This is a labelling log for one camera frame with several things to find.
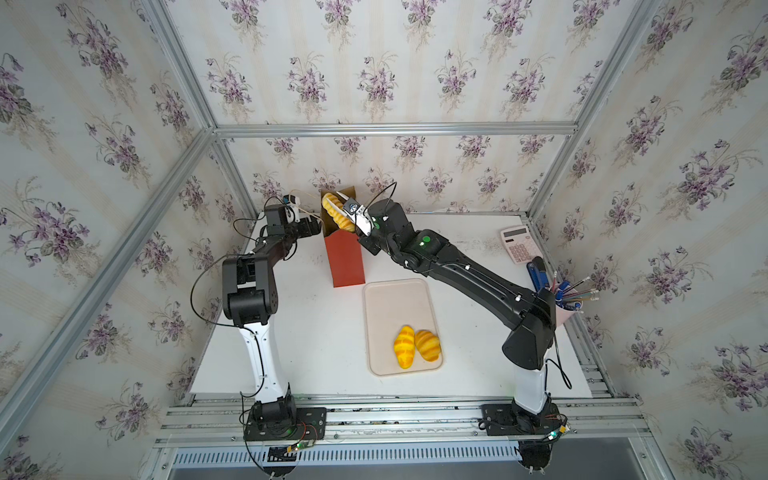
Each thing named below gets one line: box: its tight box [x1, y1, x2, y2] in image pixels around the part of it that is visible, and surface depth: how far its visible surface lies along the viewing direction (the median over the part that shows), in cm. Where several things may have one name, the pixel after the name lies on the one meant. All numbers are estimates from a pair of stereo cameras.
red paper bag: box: [320, 186, 366, 288], surface depth 87 cm
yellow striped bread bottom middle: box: [393, 325, 415, 369], surface depth 85 cm
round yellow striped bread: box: [414, 329, 441, 362], surface depth 85 cm
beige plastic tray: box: [364, 278, 443, 377], surface depth 94 cm
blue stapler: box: [526, 256, 550, 292], surface depth 101 cm
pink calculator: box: [500, 225, 543, 265], surface depth 110 cm
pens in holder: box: [551, 271, 600, 311], surface depth 87 cm
